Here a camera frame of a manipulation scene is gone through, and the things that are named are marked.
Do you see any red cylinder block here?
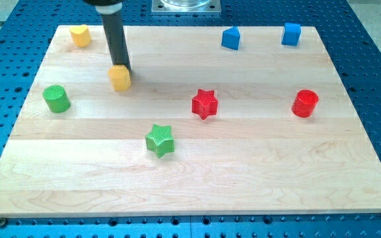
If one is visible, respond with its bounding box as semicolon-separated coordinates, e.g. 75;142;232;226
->
291;89;319;118

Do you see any green cylinder block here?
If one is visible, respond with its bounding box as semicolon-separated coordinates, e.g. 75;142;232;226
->
42;85;71;113

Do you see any yellow heart block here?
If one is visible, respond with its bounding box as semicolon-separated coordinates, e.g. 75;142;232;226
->
69;24;91;48

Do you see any blue triangle block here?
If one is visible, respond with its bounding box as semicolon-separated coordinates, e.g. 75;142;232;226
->
221;26;240;50

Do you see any yellow pentagon block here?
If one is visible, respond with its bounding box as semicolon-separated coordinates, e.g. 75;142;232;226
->
108;65;131;91

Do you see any blue cube block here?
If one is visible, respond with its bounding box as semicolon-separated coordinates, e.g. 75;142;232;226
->
281;22;302;46

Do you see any red star block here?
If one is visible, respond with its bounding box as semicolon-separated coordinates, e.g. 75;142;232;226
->
191;89;218;120

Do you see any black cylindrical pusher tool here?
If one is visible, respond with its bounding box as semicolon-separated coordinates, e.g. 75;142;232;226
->
83;0;130;70

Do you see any blue perforated table plate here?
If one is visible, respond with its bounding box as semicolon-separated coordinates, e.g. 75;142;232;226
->
0;1;381;237

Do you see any light wooden board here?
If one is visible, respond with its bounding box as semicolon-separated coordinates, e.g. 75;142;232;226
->
0;25;381;218

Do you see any green star block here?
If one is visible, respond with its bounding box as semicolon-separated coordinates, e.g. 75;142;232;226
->
145;124;175;158

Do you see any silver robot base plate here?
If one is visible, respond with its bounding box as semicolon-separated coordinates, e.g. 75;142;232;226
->
151;0;222;15

